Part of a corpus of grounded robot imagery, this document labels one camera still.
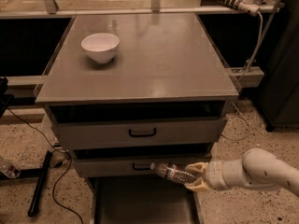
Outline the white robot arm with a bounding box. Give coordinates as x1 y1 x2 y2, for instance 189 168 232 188
185 148 299 196

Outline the dark cabinet at right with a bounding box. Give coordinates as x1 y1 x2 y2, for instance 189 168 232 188
254 0 299 132

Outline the grey bottom drawer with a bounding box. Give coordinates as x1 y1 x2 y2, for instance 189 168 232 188
90 175 204 224

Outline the grey drawer cabinet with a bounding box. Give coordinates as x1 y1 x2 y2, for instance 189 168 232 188
33 12 240 224

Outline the black floor cable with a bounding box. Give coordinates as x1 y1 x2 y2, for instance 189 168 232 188
6 105 84 224

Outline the white power cable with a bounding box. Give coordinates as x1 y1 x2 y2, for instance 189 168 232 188
220 11 264 142

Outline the clear bottle on floor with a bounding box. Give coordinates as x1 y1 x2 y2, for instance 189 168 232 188
0 157 21 178

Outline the black metal floor stand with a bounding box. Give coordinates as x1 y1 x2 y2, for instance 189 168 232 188
0 151 52 217

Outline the white power strip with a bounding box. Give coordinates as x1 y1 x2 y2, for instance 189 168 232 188
217 0 260 16

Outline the grey middle drawer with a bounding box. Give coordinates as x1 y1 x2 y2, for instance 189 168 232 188
73 153 211 177

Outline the clear plastic water bottle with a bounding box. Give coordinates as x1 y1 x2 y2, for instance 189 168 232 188
150 162 197 185

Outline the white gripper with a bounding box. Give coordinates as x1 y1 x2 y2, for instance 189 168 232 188
185 161 230 192

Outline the grey drawer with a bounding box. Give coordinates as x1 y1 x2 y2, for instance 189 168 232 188
73 153 211 177
52 118 227 150
90 175 204 224

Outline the white ceramic bowl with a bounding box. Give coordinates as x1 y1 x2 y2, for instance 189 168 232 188
81 33 120 63

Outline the metal frame rail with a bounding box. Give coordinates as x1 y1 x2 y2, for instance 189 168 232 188
0 0 286 19

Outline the grey top drawer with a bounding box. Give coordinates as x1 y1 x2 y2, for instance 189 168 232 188
52 118 227 150

